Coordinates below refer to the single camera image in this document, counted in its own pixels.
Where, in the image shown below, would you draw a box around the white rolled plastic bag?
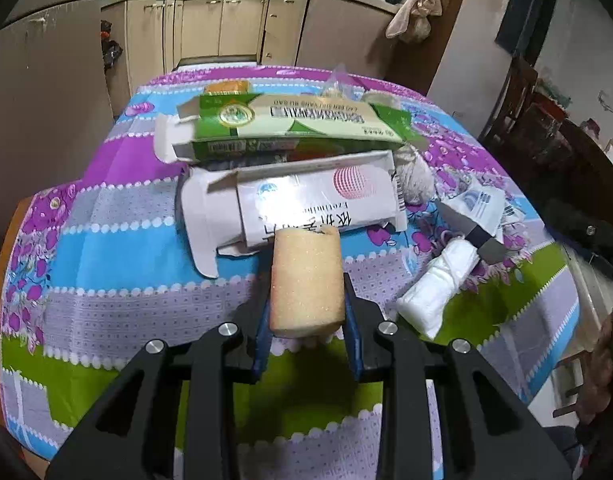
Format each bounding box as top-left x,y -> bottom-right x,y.
395,237 -> 480,340

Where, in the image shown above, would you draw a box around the yellow sponge block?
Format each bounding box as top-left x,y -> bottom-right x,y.
270,226 -> 345,338

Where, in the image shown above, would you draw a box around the floral purple blue tablecloth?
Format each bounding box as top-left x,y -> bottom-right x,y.
0,66 -> 580,479

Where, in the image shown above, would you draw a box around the white pink medicine box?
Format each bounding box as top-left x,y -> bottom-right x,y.
178,151 -> 409,278

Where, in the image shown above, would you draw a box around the green white carton box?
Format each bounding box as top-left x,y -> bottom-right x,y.
154,93 -> 428,164

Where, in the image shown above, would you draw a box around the orange white paper package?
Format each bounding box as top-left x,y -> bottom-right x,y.
203,79 -> 251,96

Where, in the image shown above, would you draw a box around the hanging pink cloth bags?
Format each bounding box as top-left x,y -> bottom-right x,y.
386,0 -> 443,44

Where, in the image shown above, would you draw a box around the black handled knife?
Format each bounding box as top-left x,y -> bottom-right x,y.
437,202 -> 509,264

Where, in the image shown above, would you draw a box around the beige kitchen cabinets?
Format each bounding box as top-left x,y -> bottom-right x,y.
100,0 -> 398,115

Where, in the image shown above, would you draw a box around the dark wooden chair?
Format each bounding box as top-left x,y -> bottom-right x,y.
480,56 -> 538,150

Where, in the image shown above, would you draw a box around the grey crumpled tissue ball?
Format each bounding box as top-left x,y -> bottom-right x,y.
393,144 -> 436,205

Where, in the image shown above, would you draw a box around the white blue plastic mailer bag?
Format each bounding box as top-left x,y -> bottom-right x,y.
438,182 -> 526,240

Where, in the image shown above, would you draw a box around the dark wooden dining table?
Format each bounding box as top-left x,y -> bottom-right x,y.
504,106 -> 613,265

